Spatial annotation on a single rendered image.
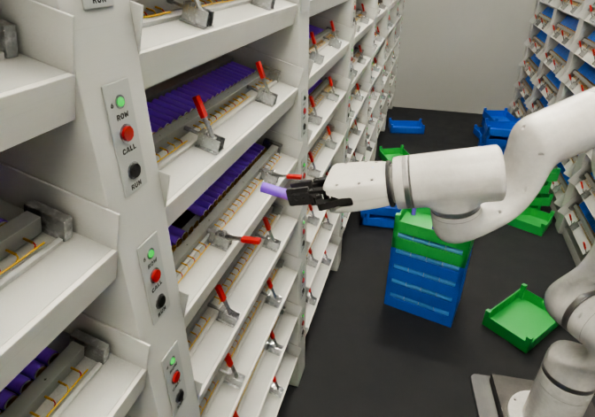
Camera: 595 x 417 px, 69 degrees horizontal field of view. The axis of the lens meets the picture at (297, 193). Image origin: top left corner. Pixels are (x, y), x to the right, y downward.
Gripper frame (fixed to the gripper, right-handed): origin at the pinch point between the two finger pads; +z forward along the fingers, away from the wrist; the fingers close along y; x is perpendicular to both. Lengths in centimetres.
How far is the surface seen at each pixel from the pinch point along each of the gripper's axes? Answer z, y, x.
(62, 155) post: 11.8, 30.6, -21.5
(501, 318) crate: -39, -95, 117
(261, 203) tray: 14.9, -13.7, 8.2
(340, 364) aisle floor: 23, -53, 101
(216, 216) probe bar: 18.2, -0.7, 3.5
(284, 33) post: 9.0, -39.3, -22.8
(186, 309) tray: 15.3, 19.8, 8.1
